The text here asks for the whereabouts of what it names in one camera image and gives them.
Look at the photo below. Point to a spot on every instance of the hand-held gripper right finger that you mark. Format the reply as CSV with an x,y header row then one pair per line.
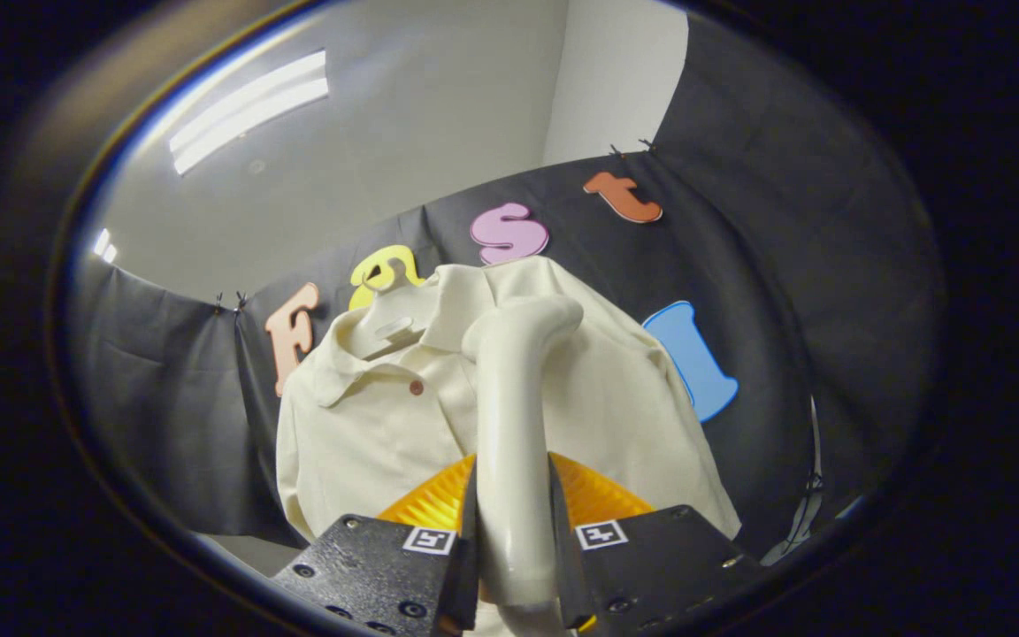
x,y
570,579

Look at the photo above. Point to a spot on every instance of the small ceiling light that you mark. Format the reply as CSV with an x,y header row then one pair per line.
x,y
105,246

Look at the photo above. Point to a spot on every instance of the cream button-up shirt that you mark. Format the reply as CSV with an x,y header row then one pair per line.
x,y
368,442

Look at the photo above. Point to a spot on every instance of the long ceiling light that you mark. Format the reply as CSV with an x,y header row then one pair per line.
x,y
249,111

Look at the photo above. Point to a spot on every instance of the white plastic hanger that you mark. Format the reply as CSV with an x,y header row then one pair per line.
x,y
383,332

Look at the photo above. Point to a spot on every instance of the white garment steamer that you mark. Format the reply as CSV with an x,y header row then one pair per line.
x,y
514,425

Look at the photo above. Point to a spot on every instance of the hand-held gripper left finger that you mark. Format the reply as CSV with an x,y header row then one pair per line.
x,y
463,575

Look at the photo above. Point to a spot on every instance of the black backdrop cloth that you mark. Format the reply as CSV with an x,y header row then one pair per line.
x,y
784,265

